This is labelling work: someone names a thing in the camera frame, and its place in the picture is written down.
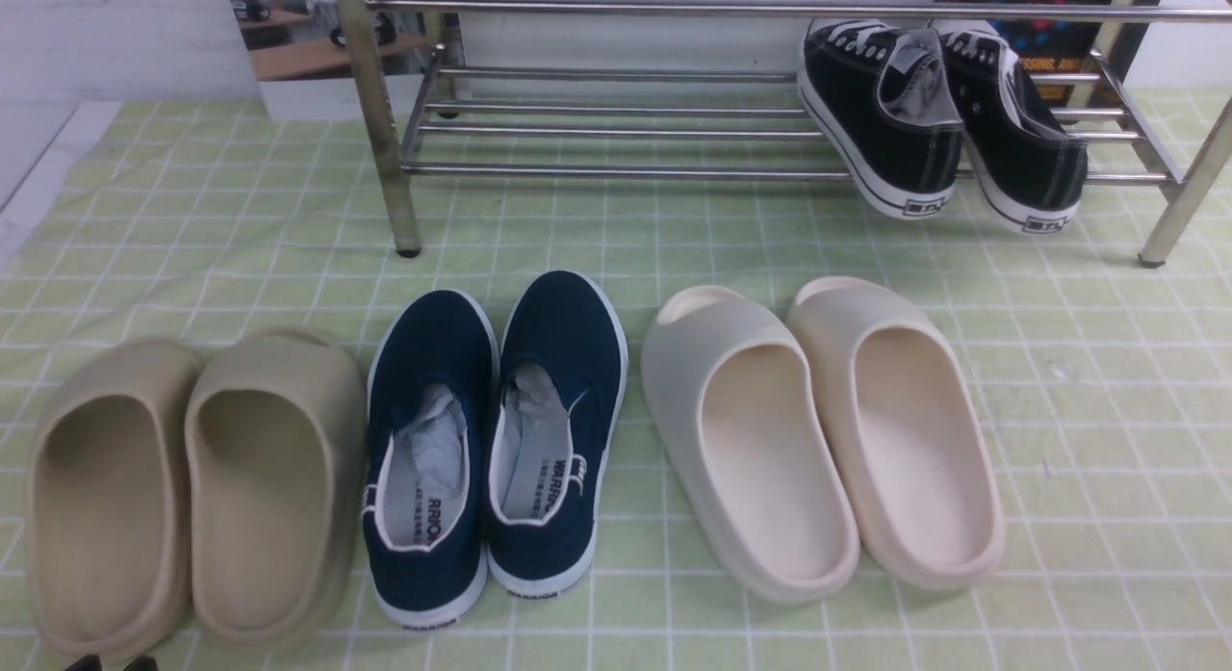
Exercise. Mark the tan right foam slide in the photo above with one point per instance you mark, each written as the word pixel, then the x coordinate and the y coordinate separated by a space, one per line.
pixel 275 435

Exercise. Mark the cream left foam slide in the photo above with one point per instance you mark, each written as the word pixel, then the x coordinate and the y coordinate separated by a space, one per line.
pixel 730 393

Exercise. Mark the cream right foam slide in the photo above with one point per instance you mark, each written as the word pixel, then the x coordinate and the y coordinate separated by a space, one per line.
pixel 901 426

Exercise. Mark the navy slip-on shoe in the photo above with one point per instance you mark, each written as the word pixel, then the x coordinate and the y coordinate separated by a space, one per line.
pixel 429 392
pixel 562 378

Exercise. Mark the metal shoe rack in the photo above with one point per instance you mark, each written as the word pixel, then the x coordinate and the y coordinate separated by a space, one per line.
pixel 396 147

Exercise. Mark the office photo board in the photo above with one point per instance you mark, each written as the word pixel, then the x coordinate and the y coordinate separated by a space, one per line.
pixel 298 51

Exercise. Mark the cream foam slide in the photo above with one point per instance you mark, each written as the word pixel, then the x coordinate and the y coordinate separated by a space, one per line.
pixel 730 393
pixel 901 426

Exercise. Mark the green checkered cloth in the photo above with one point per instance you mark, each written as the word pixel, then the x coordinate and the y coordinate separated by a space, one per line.
pixel 1103 389

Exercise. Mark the black canvas sneaker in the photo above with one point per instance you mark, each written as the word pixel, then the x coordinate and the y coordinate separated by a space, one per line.
pixel 880 93
pixel 1030 170

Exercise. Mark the navy right slip-on shoe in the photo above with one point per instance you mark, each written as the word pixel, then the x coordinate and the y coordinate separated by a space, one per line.
pixel 562 378

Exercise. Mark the tan foam slide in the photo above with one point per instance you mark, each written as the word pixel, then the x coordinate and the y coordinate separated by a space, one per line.
pixel 275 435
pixel 107 503

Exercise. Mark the tan left foam slide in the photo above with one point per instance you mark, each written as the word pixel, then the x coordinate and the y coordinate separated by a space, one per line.
pixel 107 503

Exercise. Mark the navy left slip-on shoe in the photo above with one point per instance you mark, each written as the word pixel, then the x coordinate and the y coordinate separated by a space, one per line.
pixel 429 392

